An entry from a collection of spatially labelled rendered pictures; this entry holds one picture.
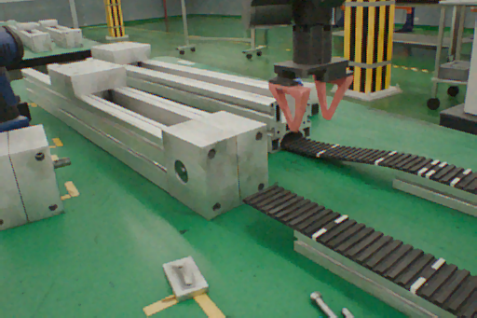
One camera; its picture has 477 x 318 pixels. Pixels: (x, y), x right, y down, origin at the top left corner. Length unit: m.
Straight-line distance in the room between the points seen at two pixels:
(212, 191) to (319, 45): 0.25
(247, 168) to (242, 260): 0.13
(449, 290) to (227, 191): 0.26
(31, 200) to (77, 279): 0.15
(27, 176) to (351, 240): 0.38
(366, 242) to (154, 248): 0.22
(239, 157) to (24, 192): 0.27
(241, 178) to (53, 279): 0.23
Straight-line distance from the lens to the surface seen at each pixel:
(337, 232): 0.40
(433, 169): 0.55
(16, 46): 0.78
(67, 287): 0.43
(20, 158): 0.53
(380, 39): 3.90
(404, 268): 0.37
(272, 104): 0.63
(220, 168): 0.47
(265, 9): 0.55
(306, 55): 0.58
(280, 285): 0.39
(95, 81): 0.81
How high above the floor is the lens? 1.04
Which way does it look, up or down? 21 degrees down
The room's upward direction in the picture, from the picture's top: 4 degrees counter-clockwise
